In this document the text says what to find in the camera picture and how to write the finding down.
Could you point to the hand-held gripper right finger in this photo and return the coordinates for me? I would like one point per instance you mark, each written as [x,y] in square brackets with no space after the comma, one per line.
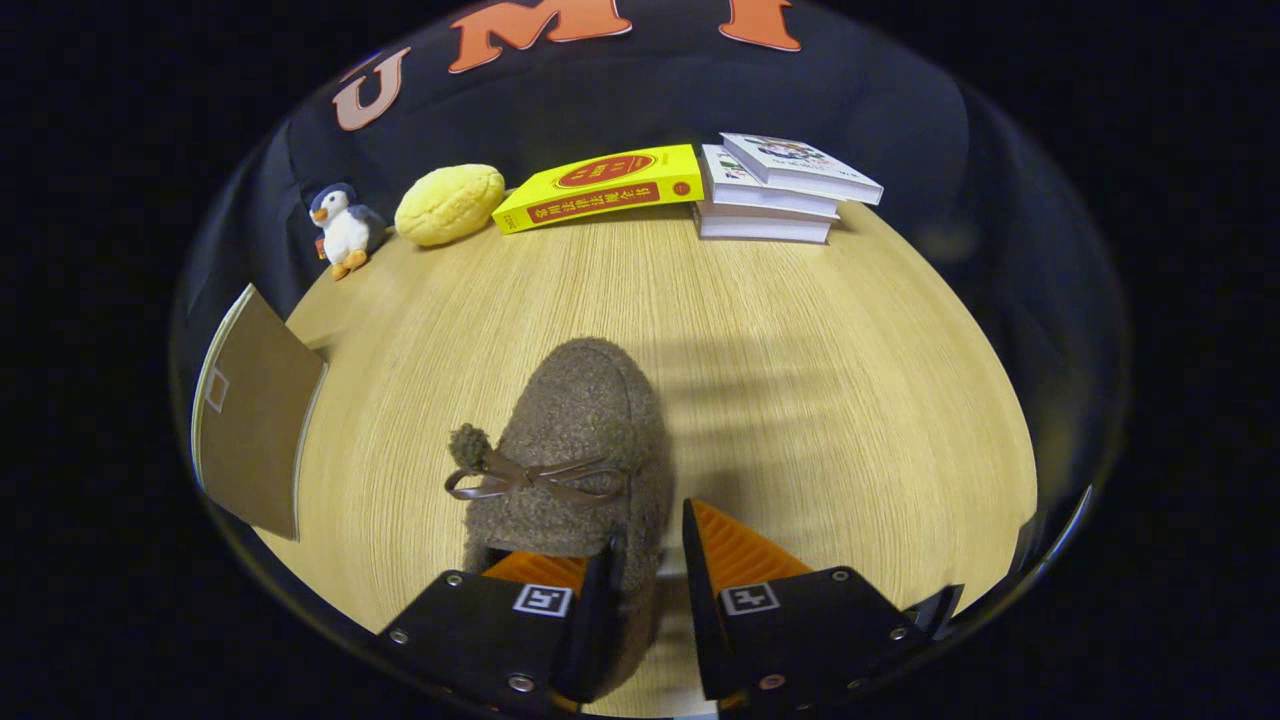
[700,630]

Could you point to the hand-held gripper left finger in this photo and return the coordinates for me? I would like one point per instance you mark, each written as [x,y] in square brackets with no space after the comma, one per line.
[600,640]

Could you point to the brown fuzzy shoe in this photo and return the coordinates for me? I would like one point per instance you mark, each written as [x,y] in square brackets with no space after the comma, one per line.
[585,400]

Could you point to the brown fabric storage box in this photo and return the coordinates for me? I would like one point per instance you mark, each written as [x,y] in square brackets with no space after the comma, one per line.
[260,430]

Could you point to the white book brown spine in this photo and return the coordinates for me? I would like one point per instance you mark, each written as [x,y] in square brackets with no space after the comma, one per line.
[760,228]

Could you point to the yellow book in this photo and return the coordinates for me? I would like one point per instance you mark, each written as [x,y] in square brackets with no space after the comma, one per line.
[600,185]

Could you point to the yellow bread plush toy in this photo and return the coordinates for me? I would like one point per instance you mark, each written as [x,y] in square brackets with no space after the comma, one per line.
[450,205]

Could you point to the penguin plush toy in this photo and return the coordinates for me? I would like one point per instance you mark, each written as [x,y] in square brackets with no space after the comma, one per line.
[345,232]

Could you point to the white illustrated cover book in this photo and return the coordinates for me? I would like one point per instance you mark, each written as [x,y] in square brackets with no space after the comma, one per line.
[790,155]

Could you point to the black backdrop cloth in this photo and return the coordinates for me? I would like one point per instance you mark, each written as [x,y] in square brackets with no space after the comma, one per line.
[650,90]

